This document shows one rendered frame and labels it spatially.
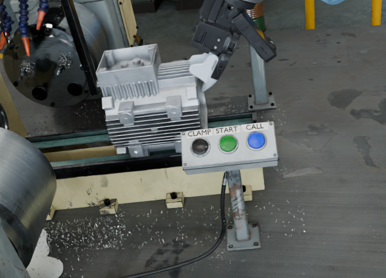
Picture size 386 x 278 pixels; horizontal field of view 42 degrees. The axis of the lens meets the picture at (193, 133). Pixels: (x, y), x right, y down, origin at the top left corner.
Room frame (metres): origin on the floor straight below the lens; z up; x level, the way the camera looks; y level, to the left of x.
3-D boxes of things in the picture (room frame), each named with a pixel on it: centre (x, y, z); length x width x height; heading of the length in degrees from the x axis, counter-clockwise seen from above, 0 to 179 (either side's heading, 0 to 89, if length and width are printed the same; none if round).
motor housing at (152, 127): (0.96, 0.06, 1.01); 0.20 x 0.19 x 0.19; 81
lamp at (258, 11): (1.22, -0.21, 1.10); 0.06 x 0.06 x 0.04
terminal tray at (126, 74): (0.97, 0.10, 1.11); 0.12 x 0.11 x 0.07; 81
